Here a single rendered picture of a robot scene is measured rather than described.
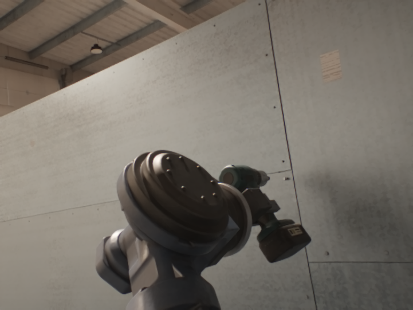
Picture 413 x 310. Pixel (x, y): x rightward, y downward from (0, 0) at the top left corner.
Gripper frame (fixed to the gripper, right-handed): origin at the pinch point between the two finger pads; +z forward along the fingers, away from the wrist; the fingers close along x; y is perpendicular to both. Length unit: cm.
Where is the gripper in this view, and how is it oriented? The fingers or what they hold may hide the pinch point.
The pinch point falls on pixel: (263, 212)
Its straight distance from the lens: 94.6
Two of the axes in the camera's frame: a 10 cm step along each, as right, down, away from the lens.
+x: 6.2, -6.6, -4.3
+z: 6.1, 0.6, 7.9
